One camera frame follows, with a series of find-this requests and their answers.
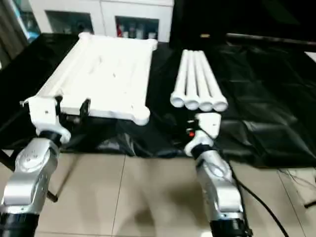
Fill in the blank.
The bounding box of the white plastic table leg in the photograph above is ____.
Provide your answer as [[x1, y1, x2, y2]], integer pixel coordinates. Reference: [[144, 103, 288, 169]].
[[194, 50, 214, 112], [169, 49, 191, 109], [199, 50, 228, 112], [184, 49, 199, 111]]

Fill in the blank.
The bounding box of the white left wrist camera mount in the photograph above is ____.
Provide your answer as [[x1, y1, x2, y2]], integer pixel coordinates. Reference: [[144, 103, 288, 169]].
[[21, 95, 72, 145]]

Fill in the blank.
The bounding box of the white glass-door cabinet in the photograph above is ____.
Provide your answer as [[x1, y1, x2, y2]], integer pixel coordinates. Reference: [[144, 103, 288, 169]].
[[31, 0, 175, 42]]

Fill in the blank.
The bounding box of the black work mat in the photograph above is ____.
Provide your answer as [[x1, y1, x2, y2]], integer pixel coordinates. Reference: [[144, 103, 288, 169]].
[[0, 32, 316, 170]]

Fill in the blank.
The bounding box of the grey curtain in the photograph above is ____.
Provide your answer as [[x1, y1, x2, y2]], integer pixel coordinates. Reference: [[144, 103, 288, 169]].
[[0, 0, 29, 70]]

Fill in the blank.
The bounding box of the black furniture unit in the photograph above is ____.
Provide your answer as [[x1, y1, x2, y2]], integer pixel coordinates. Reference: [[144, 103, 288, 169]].
[[169, 0, 316, 54]]

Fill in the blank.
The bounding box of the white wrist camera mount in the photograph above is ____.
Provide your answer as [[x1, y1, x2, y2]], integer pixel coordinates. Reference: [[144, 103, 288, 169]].
[[21, 95, 72, 145], [184, 113, 222, 158]]

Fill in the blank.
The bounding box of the white plastic table top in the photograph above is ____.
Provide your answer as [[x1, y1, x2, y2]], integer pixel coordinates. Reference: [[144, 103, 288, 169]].
[[22, 32, 158, 126]]

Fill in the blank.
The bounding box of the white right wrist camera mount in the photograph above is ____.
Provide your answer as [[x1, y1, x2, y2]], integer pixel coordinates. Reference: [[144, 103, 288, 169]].
[[184, 113, 222, 158]]

